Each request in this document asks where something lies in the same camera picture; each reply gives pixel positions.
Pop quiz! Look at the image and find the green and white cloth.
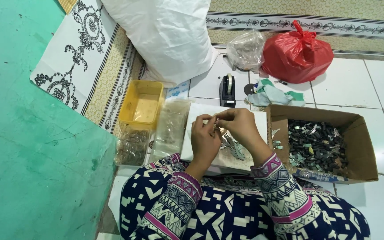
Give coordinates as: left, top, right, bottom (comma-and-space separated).
247, 79, 305, 107

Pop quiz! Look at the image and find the white mat with black ornaments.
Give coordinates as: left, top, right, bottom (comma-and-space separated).
30, 0, 384, 134

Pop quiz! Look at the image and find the blue and white packet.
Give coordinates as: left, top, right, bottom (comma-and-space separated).
165, 80, 191, 100

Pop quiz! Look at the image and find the white work board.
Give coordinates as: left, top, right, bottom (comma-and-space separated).
180, 102, 268, 171

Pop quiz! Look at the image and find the clear plastic wrapper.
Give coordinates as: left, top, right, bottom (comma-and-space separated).
292, 167, 343, 183

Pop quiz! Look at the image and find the person's patterned dress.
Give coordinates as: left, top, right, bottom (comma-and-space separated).
119, 153, 371, 240

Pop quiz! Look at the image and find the person's right hand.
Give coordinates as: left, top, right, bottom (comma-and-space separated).
215, 108, 268, 157

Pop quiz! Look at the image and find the person's left hand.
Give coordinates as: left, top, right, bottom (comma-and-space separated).
191, 114, 222, 166

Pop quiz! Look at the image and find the crumpled clear bag with parts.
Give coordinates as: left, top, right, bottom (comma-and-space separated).
226, 29, 265, 71

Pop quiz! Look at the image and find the large white sack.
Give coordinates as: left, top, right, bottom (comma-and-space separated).
101, 0, 218, 88

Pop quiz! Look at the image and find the clear bag of small parts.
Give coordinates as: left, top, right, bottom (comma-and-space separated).
152, 99, 191, 159

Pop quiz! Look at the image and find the black tape dispenser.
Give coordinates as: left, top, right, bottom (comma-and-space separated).
219, 73, 237, 108

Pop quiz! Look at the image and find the yellow striped cloth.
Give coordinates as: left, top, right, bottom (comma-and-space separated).
58, 0, 78, 15

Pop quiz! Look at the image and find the yellow plastic container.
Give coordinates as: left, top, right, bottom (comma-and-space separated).
118, 80, 164, 131

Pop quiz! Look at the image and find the clear bag of metal rings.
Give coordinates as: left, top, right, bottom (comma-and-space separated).
115, 124, 151, 166

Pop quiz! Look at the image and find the pile of metal brackets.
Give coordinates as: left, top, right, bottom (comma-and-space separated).
219, 130, 246, 161

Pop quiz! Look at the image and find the brown cardboard box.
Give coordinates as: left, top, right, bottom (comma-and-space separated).
265, 105, 379, 185

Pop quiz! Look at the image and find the red plastic bag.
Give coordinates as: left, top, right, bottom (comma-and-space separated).
262, 20, 334, 84

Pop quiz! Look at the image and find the heap of black and metal parts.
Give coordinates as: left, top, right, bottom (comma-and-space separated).
287, 119, 349, 176

